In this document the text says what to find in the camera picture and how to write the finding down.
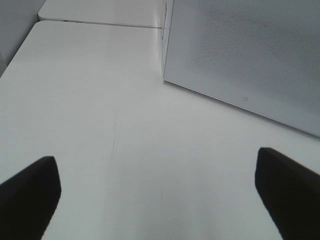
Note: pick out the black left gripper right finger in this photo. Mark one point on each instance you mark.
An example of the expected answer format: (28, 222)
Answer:
(291, 194)

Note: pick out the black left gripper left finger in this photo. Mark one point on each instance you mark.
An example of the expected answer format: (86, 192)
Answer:
(28, 200)

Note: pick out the white microwave oven body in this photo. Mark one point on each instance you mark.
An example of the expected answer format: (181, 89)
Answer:
(165, 26)

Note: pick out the white microwave door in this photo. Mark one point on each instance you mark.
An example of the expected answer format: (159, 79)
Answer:
(260, 55)

